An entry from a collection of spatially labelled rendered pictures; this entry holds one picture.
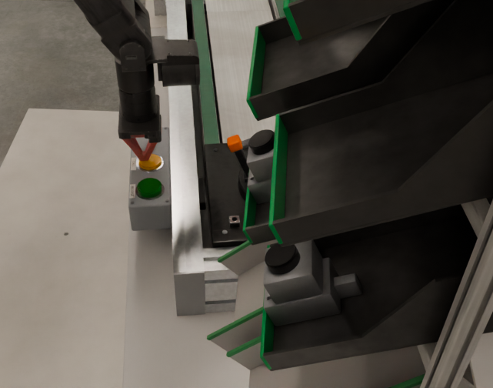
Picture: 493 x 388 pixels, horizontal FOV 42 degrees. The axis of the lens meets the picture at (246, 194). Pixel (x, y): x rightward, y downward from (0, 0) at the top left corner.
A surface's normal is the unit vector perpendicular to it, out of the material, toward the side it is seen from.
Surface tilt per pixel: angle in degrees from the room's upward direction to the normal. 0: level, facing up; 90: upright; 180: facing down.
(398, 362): 45
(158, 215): 90
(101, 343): 0
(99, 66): 0
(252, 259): 90
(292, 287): 90
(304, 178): 25
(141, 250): 0
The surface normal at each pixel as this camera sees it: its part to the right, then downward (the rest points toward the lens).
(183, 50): 0.14, -0.56
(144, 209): 0.11, 0.68
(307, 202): -0.40, -0.69
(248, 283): -0.69, -0.57
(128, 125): 0.03, -0.73
